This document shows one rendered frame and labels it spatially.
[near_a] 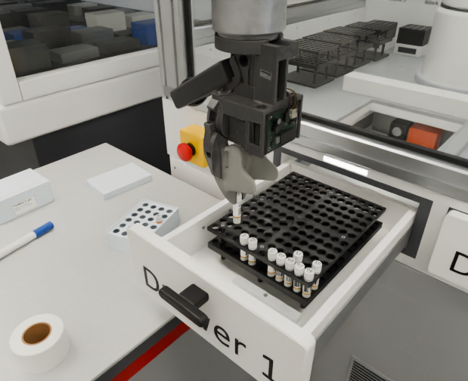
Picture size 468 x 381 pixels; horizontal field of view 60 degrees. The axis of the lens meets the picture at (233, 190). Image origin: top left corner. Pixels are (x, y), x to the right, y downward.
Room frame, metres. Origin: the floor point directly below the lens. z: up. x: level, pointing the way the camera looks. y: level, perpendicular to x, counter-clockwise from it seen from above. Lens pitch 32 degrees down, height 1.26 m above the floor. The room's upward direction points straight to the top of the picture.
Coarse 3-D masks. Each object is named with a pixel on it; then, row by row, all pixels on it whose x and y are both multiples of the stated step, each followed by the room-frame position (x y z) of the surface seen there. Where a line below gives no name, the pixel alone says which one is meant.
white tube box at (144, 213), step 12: (144, 204) 0.69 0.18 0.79; (156, 204) 0.69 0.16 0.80; (132, 216) 0.65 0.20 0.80; (144, 216) 0.65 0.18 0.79; (168, 216) 0.65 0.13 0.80; (120, 228) 0.61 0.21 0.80; (156, 228) 0.61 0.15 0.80; (168, 228) 0.63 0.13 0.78; (108, 240) 0.59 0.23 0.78; (120, 240) 0.58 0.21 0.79
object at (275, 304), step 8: (240, 280) 0.42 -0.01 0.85; (248, 280) 0.42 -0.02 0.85; (240, 288) 0.41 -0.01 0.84; (248, 288) 0.40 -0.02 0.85; (256, 288) 0.40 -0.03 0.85; (256, 296) 0.39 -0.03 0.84; (264, 296) 0.39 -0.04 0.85; (272, 296) 0.39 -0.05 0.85; (272, 304) 0.38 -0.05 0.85; (280, 304) 0.38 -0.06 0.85; (280, 312) 0.36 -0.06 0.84; (288, 312) 0.36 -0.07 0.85; (296, 312) 0.36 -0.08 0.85; (296, 320) 0.35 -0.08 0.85
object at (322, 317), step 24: (288, 168) 0.68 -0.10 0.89; (312, 168) 0.66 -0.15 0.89; (360, 192) 0.59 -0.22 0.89; (216, 216) 0.53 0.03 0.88; (384, 216) 0.56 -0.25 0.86; (408, 216) 0.51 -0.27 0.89; (168, 240) 0.45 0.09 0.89; (192, 240) 0.49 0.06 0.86; (384, 240) 0.45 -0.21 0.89; (408, 240) 0.51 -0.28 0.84; (216, 264) 0.47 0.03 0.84; (360, 264) 0.40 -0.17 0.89; (384, 264) 0.44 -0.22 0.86; (264, 288) 0.42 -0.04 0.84; (336, 288) 0.42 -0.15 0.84; (360, 288) 0.38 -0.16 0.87; (312, 312) 0.37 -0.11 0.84; (336, 312) 0.34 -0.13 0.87
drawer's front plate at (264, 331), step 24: (144, 240) 0.41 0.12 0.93; (144, 264) 0.42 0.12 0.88; (168, 264) 0.38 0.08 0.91; (192, 264) 0.37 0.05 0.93; (144, 288) 0.42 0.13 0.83; (216, 288) 0.33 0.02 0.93; (216, 312) 0.33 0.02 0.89; (240, 312) 0.30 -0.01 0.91; (264, 312) 0.29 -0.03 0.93; (240, 336) 0.30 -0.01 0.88; (264, 336) 0.28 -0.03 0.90; (288, 336) 0.26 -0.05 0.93; (312, 336) 0.26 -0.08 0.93; (240, 360) 0.30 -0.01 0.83; (264, 360) 0.28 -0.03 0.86; (288, 360) 0.26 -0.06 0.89; (312, 360) 0.26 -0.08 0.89
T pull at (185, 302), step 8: (168, 288) 0.34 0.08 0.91; (192, 288) 0.34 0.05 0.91; (160, 296) 0.34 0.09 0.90; (168, 296) 0.33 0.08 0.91; (176, 296) 0.33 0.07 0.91; (184, 296) 0.33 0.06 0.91; (192, 296) 0.33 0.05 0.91; (200, 296) 0.33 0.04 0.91; (208, 296) 0.33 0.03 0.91; (176, 304) 0.32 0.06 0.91; (184, 304) 0.32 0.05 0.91; (192, 304) 0.32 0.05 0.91; (200, 304) 0.32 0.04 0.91; (184, 312) 0.31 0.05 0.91; (192, 312) 0.31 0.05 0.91; (200, 312) 0.31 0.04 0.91; (192, 320) 0.30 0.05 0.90; (200, 320) 0.30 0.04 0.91; (208, 320) 0.30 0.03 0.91
